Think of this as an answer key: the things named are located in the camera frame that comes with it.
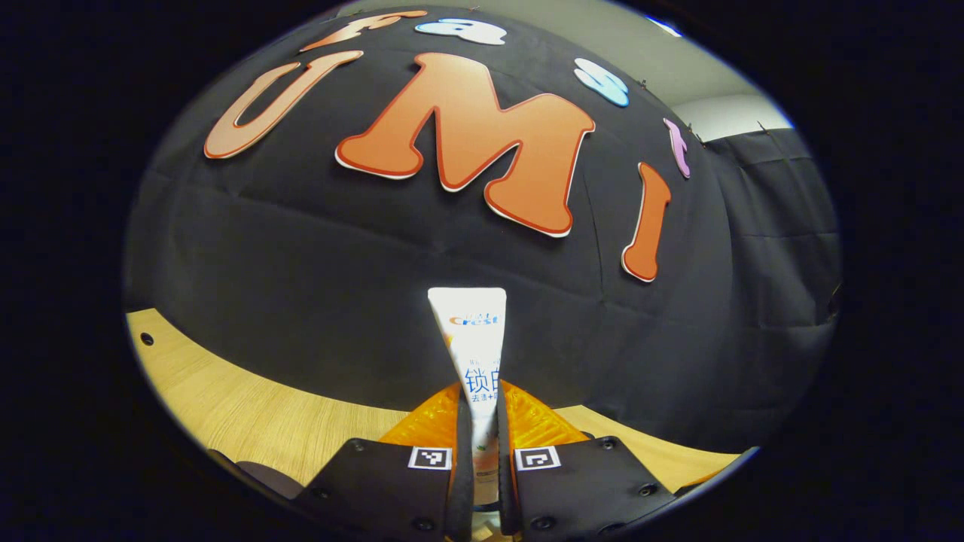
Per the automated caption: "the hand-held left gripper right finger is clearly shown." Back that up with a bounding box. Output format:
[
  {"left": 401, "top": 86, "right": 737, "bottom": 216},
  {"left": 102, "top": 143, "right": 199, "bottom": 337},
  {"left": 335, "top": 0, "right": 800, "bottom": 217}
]
[{"left": 496, "top": 380, "right": 679, "bottom": 539}]

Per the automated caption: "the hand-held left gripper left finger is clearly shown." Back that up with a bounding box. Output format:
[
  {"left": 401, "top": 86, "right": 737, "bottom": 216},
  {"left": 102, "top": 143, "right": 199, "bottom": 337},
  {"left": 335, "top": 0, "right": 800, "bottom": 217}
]
[{"left": 301, "top": 382, "right": 474, "bottom": 542}]

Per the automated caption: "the dark round coaster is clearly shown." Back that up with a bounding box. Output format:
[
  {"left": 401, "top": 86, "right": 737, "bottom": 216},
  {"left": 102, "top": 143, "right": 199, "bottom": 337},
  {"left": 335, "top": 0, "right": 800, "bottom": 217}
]
[{"left": 218, "top": 450, "right": 304, "bottom": 500}]

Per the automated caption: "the white toothpaste tube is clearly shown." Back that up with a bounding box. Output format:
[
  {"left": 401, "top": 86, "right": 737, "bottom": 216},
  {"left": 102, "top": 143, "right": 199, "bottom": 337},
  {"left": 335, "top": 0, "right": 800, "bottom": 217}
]
[{"left": 427, "top": 287, "right": 508, "bottom": 507}]

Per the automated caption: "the wooden desktop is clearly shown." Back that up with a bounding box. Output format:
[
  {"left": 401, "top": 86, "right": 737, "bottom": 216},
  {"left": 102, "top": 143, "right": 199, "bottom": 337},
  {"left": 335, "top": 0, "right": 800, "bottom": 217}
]
[{"left": 124, "top": 307, "right": 754, "bottom": 542}]

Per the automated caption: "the black backdrop cloth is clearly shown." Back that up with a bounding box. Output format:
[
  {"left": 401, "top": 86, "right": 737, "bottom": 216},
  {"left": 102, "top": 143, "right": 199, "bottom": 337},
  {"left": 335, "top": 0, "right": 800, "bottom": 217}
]
[{"left": 124, "top": 8, "right": 840, "bottom": 452}]

